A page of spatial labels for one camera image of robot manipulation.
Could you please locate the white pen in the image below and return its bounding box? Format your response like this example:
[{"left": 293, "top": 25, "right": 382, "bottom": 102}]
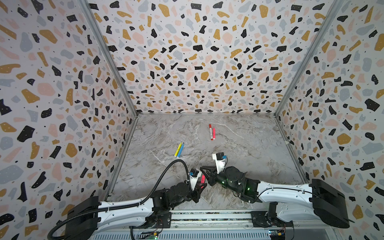
[{"left": 210, "top": 127, "right": 214, "bottom": 141}]

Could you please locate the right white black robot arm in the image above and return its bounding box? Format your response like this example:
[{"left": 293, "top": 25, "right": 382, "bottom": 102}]
[{"left": 201, "top": 166, "right": 350, "bottom": 229}]

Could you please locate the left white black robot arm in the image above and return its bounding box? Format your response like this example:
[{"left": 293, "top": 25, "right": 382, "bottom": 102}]
[{"left": 64, "top": 182, "right": 207, "bottom": 240}]

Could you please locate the blue green pen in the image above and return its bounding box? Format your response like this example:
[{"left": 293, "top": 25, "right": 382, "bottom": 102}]
[{"left": 177, "top": 143, "right": 184, "bottom": 158}]

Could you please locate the yellow highlighter pen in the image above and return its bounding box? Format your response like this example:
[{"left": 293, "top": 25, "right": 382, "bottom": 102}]
[{"left": 174, "top": 143, "right": 183, "bottom": 157}]

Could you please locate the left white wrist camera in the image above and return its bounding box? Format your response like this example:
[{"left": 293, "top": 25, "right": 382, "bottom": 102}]
[{"left": 189, "top": 168, "right": 202, "bottom": 191}]

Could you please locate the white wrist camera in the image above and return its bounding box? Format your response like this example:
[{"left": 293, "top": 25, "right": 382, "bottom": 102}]
[
  {"left": 212, "top": 152, "right": 228, "bottom": 174},
  {"left": 189, "top": 168, "right": 202, "bottom": 191}
]

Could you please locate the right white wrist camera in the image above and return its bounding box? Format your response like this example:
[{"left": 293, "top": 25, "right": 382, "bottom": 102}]
[{"left": 212, "top": 152, "right": 228, "bottom": 174}]

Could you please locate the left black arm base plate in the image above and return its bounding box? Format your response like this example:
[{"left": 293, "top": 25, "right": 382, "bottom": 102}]
[{"left": 135, "top": 212, "right": 172, "bottom": 229}]

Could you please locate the black corrugated cable hose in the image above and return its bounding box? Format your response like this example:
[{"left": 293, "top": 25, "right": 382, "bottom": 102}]
[{"left": 46, "top": 158, "right": 190, "bottom": 240}]

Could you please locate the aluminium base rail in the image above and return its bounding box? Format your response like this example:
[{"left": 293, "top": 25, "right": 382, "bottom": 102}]
[{"left": 91, "top": 210, "right": 342, "bottom": 240}]

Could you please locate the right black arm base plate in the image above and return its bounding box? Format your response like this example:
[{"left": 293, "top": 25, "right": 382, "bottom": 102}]
[{"left": 251, "top": 202, "right": 293, "bottom": 228}]

